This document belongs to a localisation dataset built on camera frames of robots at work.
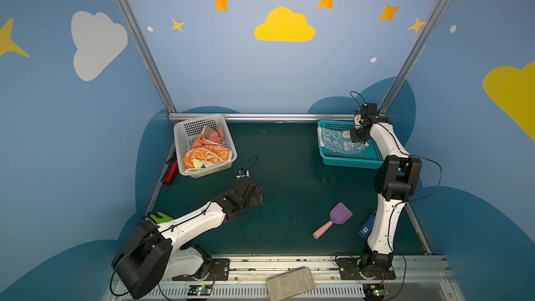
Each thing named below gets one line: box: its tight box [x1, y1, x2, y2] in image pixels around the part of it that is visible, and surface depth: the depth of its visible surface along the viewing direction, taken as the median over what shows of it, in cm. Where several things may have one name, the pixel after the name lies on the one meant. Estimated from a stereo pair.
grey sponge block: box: [266, 266, 316, 301], surface depth 70 cm
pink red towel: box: [199, 126, 225, 145], surface depth 106 cm
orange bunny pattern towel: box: [183, 144, 233, 169], surface depth 97 cm
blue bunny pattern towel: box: [316, 126, 370, 153], surface depth 105 cm
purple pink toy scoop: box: [312, 202, 354, 240], surface depth 88 cm
